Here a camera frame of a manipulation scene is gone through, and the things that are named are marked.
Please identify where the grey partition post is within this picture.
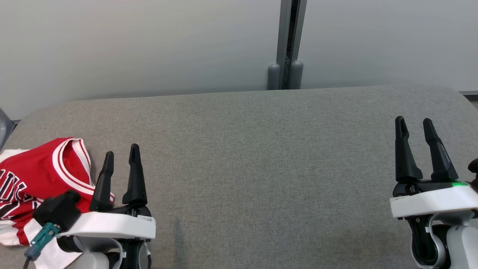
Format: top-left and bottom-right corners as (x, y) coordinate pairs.
(267, 0), (307, 90)

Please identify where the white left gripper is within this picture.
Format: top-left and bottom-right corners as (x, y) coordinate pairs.
(56, 144), (156, 241)

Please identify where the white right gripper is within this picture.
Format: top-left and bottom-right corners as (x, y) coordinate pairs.
(390, 116), (478, 219)

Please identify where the red basketball jersey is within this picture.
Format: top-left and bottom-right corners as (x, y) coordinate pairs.
(0, 137), (115, 269)

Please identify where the teal plug left camera cable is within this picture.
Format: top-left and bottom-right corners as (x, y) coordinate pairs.
(23, 222), (60, 269)

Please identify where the grey metal frame leg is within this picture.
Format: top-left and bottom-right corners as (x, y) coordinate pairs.
(0, 108), (16, 150)

